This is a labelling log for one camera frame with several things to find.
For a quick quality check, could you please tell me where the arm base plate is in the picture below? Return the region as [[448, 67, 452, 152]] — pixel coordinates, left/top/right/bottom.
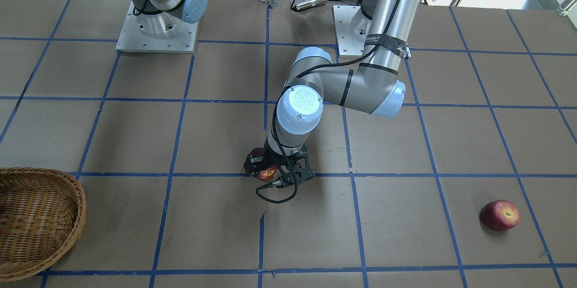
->
[[116, 3, 199, 54], [333, 5, 371, 60]]

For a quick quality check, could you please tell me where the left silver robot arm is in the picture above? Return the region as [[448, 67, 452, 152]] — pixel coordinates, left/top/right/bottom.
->
[[243, 0, 420, 188]]

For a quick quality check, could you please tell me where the dark red apple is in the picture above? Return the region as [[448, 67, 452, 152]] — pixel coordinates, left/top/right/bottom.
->
[[249, 147, 278, 181]]

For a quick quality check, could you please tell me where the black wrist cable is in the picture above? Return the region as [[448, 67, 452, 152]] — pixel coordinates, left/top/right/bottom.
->
[[255, 0, 415, 204]]

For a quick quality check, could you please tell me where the wicker basket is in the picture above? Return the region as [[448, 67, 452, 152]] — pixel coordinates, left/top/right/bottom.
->
[[0, 167, 88, 283]]

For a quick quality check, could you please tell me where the silver metal cylinder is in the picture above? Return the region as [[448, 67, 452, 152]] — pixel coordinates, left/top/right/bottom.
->
[[291, 0, 328, 12]]

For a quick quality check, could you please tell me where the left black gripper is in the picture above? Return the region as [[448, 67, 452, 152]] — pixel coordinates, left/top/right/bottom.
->
[[243, 145, 315, 187]]

